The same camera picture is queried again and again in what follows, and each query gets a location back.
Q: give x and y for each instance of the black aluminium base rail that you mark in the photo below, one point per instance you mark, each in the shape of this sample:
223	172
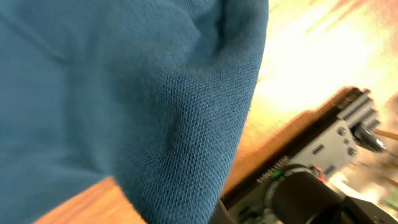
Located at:
330	143

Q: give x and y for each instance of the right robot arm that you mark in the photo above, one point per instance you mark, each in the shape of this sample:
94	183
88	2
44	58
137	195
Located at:
294	195

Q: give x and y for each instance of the blue polo shirt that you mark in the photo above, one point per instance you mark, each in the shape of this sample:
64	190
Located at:
152	93

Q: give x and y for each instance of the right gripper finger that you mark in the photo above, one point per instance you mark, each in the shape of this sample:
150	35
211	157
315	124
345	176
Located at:
220	215

